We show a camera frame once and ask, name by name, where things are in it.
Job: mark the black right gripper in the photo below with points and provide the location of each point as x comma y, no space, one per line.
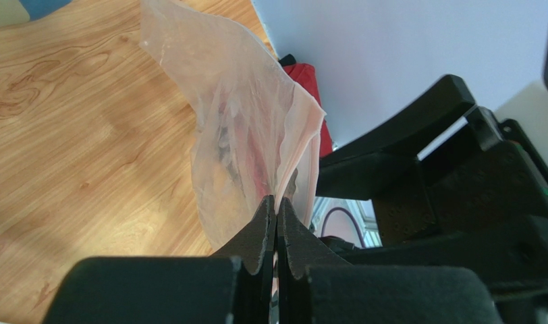
450,188

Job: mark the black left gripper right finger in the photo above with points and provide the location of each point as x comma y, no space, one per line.
318,286

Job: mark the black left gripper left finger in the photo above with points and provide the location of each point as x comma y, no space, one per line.
233,285

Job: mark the clear pink zip top bag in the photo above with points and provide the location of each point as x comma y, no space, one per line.
258,131

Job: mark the checkered blue beige pillow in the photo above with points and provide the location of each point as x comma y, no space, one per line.
14,12

